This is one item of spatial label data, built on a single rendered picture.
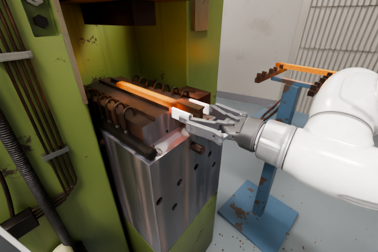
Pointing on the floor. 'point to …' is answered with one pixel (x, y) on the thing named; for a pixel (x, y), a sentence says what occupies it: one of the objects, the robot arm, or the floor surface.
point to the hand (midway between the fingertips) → (189, 110)
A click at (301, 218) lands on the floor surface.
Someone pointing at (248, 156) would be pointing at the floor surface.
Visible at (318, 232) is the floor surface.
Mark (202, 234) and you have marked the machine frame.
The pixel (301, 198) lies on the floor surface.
